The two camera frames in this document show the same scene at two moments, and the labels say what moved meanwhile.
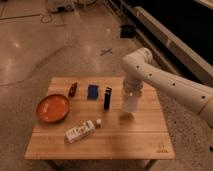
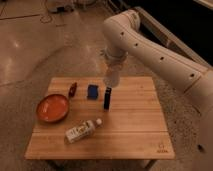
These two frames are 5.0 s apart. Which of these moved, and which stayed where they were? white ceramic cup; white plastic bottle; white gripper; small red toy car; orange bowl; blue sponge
Moved: white gripper; white ceramic cup
Stayed: small red toy car; white plastic bottle; orange bowl; blue sponge
